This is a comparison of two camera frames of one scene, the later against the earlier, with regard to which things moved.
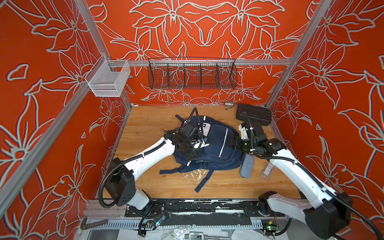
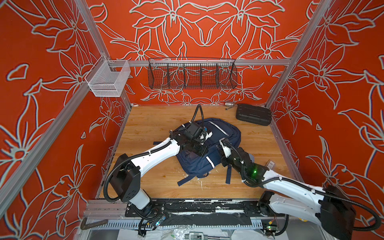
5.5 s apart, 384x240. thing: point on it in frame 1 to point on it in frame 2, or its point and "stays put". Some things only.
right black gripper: (235, 143) to (222, 156)
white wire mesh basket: (106, 78) stays put
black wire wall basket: (192, 73) stays put
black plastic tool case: (258, 115) stays put
